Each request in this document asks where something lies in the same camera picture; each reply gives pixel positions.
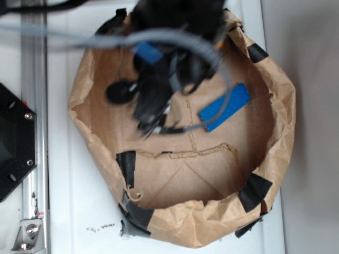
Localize aluminium frame rail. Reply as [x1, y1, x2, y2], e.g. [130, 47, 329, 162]
[20, 10, 51, 254]

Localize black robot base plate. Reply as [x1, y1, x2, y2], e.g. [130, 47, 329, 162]
[1, 84, 37, 202]

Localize brown paper bag bin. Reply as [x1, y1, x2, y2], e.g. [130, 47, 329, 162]
[68, 11, 296, 248]

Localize grey corrugated cable hose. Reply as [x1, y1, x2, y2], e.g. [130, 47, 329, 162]
[0, 22, 234, 133]

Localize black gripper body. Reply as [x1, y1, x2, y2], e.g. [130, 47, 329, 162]
[105, 42, 216, 136]

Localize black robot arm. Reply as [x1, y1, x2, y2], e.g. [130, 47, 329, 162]
[102, 1, 228, 135]

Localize metal corner bracket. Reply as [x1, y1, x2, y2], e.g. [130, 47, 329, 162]
[11, 219, 44, 253]

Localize blue rectangular block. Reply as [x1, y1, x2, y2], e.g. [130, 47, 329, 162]
[199, 83, 251, 132]

